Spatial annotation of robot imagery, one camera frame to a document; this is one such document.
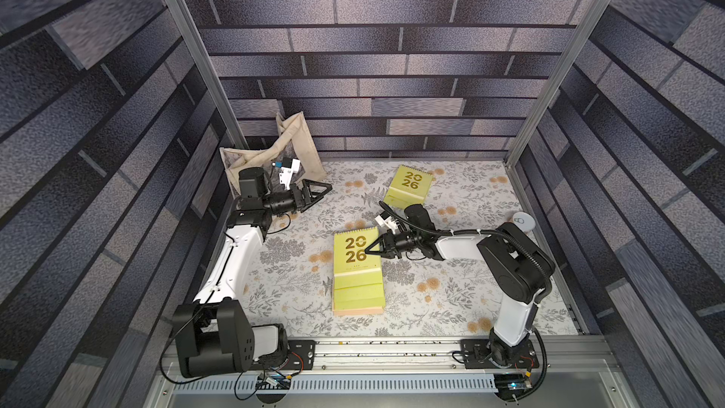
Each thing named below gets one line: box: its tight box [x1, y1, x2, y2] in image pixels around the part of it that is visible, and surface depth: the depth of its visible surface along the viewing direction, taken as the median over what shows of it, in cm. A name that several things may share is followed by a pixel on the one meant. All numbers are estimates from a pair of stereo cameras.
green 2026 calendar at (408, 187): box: [383, 164, 434, 210], surface depth 112 cm
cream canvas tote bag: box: [219, 111, 328, 199], surface depth 96 cm
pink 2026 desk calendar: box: [332, 302, 385, 317], surface depth 83 cm
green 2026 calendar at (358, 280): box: [333, 226, 386, 309], surface depth 84 cm
